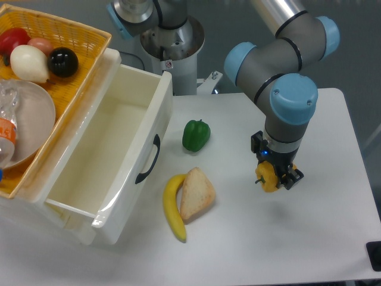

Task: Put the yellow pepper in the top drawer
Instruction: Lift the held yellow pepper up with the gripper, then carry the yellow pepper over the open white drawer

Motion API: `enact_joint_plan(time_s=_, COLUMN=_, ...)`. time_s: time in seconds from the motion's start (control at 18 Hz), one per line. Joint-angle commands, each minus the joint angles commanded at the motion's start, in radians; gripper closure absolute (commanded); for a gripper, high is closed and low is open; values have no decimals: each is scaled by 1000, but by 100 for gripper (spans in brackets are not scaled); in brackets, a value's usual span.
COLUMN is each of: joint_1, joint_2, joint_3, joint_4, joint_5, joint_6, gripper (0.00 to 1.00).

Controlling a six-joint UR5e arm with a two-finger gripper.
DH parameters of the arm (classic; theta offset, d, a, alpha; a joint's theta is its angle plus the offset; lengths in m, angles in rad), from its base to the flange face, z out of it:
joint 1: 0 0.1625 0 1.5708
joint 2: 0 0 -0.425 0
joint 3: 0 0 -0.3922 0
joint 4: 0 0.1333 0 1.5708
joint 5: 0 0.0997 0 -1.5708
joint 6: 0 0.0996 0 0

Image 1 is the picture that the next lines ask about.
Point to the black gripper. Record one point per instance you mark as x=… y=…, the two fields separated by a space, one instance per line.
x=280 y=155

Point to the yellow bell pepper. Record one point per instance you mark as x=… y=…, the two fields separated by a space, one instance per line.
x=267 y=178

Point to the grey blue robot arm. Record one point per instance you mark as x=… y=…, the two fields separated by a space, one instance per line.
x=269 y=76

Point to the green bell pepper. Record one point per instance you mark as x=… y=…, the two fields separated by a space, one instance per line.
x=195 y=135

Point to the white open top drawer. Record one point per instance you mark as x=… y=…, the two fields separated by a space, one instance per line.
x=141 y=105

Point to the white drawer cabinet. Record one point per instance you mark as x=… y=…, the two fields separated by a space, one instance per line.
x=64 y=186

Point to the toast bread slice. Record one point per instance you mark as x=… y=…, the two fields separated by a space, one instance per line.
x=198 y=194

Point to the black object at table edge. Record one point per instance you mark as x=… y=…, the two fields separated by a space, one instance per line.
x=374 y=254

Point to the yellow banana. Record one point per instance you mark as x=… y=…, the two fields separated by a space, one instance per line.
x=170 y=208

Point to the yellow woven basket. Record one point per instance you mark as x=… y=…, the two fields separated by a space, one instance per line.
x=77 y=50

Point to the black round fruit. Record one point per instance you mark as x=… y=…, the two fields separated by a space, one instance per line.
x=63 y=62

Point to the beige plate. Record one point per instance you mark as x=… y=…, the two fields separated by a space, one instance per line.
x=35 y=115

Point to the pink peach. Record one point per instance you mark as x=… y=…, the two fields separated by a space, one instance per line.
x=42 y=44

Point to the white onion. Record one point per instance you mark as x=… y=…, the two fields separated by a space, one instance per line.
x=30 y=64

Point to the clear plastic bottle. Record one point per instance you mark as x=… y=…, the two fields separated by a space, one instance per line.
x=9 y=100

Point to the red tomato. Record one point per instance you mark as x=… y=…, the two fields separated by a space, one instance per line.
x=11 y=38

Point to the black drawer handle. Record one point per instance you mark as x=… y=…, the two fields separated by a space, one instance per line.
x=150 y=161

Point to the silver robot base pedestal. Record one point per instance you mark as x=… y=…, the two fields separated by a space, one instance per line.
x=176 y=51

